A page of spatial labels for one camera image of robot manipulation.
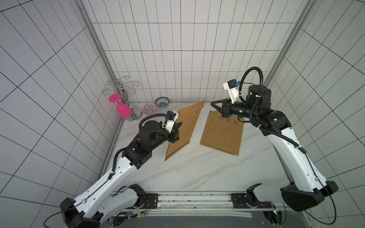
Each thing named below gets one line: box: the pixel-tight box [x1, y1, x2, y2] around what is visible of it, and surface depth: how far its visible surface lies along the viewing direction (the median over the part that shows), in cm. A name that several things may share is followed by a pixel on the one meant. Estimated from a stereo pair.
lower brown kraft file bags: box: [199, 110, 245, 156], surface depth 100 cm
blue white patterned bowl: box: [154, 96, 170, 109], surface depth 120 cm
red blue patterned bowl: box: [141, 103, 157, 116], surface depth 116 cm
